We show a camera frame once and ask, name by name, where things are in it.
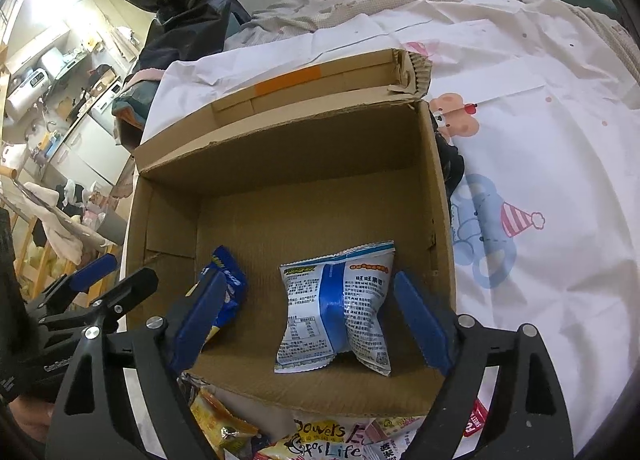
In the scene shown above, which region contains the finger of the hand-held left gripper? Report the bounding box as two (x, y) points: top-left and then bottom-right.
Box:
(22, 254), (119, 326)
(37, 267), (160, 341)

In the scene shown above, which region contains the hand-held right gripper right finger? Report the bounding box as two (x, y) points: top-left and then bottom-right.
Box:
(394, 270), (573, 460)

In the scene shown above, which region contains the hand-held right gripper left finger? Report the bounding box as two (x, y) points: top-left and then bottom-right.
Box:
(47, 270), (228, 460)

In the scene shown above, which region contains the dark blue snack packet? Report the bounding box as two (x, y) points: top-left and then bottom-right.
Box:
(200, 246), (249, 341)

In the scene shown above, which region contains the yellow chips packet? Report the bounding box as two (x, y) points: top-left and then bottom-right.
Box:
(189, 387), (261, 460)

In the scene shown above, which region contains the blue and white snack packet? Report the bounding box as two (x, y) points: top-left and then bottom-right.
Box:
(274, 240), (397, 378)

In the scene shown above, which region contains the red and white snack packet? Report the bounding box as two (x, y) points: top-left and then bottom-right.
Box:
(462, 397), (488, 438)

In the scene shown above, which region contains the white text snack packet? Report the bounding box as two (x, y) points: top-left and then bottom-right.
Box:
(362, 417), (426, 460)

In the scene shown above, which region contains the white and yellow noodle packet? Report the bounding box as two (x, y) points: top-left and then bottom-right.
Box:
(252, 417), (368, 460)

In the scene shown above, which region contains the cardboard box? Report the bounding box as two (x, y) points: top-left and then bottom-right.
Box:
(124, 47), (457, 416)

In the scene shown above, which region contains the person's left hand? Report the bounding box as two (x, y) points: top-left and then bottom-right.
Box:
(6, 396), (57, 443)

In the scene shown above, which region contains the grey bin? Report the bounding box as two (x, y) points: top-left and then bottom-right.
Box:
(97, 212), (126, 246)

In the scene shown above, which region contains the white hanging towel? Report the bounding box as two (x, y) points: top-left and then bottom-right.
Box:
(22, 182), (83, 266)

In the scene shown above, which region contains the white cabinet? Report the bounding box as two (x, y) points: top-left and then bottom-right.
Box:
(45, 110), (136, 191)

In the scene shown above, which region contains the pile of clothes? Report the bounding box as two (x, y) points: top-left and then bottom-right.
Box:
(111, 67), (166, 146)

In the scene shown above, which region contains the checked mattress pad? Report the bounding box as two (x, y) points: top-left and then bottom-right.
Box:
(570, 5), (640, 106)

